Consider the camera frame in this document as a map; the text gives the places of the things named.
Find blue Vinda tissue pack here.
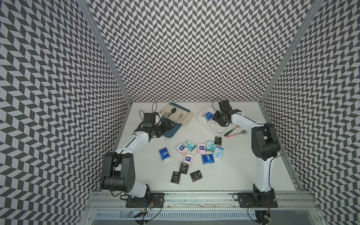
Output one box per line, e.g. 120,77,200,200
203,112,213,122

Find white storage box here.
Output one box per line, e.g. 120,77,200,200
198,107,236,136

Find black tissue pack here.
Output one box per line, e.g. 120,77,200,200
190,170,203,182
171,171,181,184
214,136,222,146
179,162,189,175

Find teal tissue pack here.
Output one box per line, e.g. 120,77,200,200
206,140,215,152
184,140,197,152

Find light blue tissue pack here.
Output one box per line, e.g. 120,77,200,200
213,146,224,159

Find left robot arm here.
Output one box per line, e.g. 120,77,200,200
100,119,175,198

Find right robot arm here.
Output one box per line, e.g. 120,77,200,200
213,109,280,206

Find teal serving tray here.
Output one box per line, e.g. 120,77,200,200
160,103,194,138

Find black metal spoon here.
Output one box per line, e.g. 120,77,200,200
166,107,177,119

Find pink blue tissue pack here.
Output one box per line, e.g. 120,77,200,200
175,143,188,155

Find white handled spoon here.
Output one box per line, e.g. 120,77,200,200
162,112,172,118

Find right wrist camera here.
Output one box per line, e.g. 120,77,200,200
218,100,242,114

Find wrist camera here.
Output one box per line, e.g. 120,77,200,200
218,100,242,114
142,112,161,128

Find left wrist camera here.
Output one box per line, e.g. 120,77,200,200
142,112,161,128

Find pink handled spoon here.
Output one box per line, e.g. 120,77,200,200
226,129,248,138

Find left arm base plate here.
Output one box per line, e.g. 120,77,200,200
126,192,165,209

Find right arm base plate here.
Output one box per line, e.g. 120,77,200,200
234,192,278,208

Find aluminium front rail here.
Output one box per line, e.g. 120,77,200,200
84,191,320,211

